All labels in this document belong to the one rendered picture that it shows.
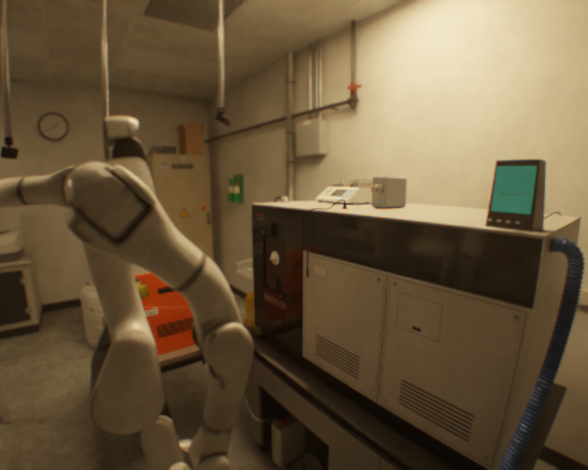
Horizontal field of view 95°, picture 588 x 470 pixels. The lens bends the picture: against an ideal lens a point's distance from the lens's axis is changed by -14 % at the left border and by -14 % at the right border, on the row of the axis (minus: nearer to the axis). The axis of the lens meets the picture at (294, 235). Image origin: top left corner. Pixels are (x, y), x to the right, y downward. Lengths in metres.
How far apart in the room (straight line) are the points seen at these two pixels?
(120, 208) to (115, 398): 0.43
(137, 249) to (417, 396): 0.88
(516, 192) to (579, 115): 1.15
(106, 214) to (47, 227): 4.11
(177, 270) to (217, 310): 0.10
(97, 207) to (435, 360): 0.87
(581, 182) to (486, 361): 1.23
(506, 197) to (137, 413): 0.97
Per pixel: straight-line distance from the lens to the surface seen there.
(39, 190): 0.97
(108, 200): 0.46
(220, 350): 0.54
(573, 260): 0.84
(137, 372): 0.73
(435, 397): 1.03
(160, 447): 0.92
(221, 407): 0.64
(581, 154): 1.93
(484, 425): 1.00
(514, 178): 0.86
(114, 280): 0.70
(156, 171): 4.29
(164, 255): 0.48
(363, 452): 1.25
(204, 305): 0.52
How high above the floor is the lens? 1.54
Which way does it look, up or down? 9 degrees down
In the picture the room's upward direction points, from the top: straight up
